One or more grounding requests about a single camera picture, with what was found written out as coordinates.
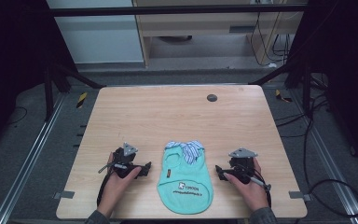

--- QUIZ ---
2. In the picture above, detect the white cabinet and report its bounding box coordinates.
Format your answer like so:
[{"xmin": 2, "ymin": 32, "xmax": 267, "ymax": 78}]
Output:
[{"xmin": 46, "ymin": 0, "xmax": 145, "ymax": 65}]

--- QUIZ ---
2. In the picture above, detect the dark curtain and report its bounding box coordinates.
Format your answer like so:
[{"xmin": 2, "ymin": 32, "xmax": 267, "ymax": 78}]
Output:
[
  {"xmin": 0, "ymin": 0, "xmax": 78, "ymax": 157},
  {"xmin": 287, "ymin": 0, "xmax": 358, "ymax": 172}
]

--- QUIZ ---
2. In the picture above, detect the right hand-held gripper cable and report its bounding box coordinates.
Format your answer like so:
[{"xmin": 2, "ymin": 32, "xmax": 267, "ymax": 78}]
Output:
[{"xmin": 229, "ymin": 169, "xmax": 273, "ymax": 209}]

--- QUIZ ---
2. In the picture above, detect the bundle of black desk cables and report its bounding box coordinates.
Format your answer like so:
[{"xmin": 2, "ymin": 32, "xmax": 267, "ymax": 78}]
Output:
[{"xmin": 249, "ymin": 11, "xmax": 294, "ymax": 68}]

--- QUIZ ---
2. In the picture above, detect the person's right hand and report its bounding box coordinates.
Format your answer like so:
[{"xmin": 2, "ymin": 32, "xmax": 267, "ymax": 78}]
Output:
[{"xmin": 223, "ymin": 158, "xmax": 270, "ymax": 213}]

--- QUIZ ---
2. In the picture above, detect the light wooden desk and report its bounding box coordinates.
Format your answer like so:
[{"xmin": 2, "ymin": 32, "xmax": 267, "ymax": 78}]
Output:
[{"xmin": 131, "ymin": 0, "xmax": 307, "ymax": 68}]

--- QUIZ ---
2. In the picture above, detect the black cable loop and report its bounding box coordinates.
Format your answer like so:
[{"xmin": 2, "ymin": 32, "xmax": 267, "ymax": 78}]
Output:
[{"xmin": 274, "ymin": 91, "xmax": 358, "ymax": 219}]

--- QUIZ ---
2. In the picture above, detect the yellow black hazard tape piece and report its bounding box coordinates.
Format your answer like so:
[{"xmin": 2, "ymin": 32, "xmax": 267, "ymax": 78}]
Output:
[
  {"xmin": 274, "ymin": 89, "xmax": 294, "ymax": 104},
  {"xmin": 76, "ymin": 91, "xmax": 89, "ymax": 109}
]

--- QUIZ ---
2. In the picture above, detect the black frame post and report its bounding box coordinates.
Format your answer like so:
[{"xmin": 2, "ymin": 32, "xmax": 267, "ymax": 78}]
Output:
[
  {"xmin": 42, "ymin": 60, "xmax": 107, "ymax": 123},
  {"xmin": 249, "ymin": 59, "xmax": 313, "ymax": 118}
]

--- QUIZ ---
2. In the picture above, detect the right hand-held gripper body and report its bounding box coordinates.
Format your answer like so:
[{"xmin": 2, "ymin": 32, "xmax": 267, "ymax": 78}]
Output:
[{"xmin": 227, "ymin": 147, "xmax": 259, "ymax": 185}]

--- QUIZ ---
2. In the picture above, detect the aluminium floor rail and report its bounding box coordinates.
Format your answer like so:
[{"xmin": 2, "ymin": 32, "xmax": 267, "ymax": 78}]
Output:
[
  {"xmin": 0, "ymin": 92, "xmax": 67, "ymax": 224},
  {"xmin": 292, "ymin": 89, "xmax": 358, "ymax": 224}
]

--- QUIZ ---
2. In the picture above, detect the left hand-held gripper cable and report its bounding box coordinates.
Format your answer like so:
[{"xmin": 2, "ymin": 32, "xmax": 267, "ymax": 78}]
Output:
[{"xmin": 96, "ymin": 162, "xmax": 129, "ymax": 207}]

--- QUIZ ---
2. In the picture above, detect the teal pet shirt striped collar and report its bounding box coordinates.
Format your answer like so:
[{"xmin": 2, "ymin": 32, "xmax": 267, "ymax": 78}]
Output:
[{"xmin": 156, "ymin": 139, "xmax": 215, "ymax": 216}]

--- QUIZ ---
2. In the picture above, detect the thin black floor cable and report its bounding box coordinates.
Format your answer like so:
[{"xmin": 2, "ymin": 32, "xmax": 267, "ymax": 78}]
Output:
[{"xmin": 7, "ymin": 105, "xmax": 29, "ymax": 126}]

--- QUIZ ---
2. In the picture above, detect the grey metal table bracket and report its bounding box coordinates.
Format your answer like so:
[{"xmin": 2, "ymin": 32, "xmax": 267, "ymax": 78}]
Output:
[
  {"xmin": 288, "ymin": 190, "xmax": 312, "ymax": 202},
  {"xmin": 53, "ymin": 190, "xmax": 76, "ymax": 200}
]

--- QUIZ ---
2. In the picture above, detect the person's left hand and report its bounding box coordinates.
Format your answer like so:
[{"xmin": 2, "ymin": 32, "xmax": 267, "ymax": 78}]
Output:
[{"xmin": 97, "ymin": 151, "xmax": 143, "ymax": 217}]

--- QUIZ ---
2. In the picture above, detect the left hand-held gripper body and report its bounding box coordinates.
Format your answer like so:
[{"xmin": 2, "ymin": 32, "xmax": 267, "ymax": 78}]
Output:
[{"xmin": 112, "ymin": 142, "xmax": 142, "ymax": 179}]

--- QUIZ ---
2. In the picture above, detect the black horizontal frame bar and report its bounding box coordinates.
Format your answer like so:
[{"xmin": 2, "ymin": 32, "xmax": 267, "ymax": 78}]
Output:
[{"xmin": 48, "ymin": 4, "xmax": 310, "ymax": 18}]

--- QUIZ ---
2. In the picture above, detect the hand-held gripper cable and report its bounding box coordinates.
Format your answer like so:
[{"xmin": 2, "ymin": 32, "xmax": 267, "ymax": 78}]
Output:
[
  {"xmin": 96, "ymin": 162, "xmax": 129, "ymax": 207},
  {"xmin": 229, "ymin": 169, "xmax": 273, "ymax": 209}
]

